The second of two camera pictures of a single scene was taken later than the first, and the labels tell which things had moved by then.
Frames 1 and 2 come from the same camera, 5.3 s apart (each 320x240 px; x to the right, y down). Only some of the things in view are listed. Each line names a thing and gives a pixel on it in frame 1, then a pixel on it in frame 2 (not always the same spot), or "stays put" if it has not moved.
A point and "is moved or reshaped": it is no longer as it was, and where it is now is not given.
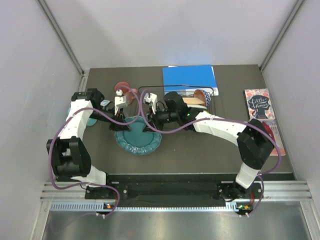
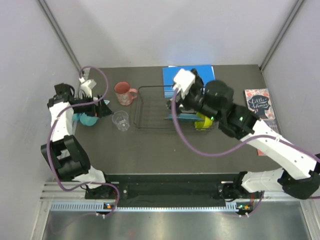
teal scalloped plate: x=135 y=141 is moved or reshaped
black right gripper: x=153 y=122 -> x=198 y=87
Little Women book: x=259 y=104 stays put
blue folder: x=187 y=80 stays put
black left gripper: x=116 y=127 -> x=102 y=110
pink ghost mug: x=126 y=92 stays put
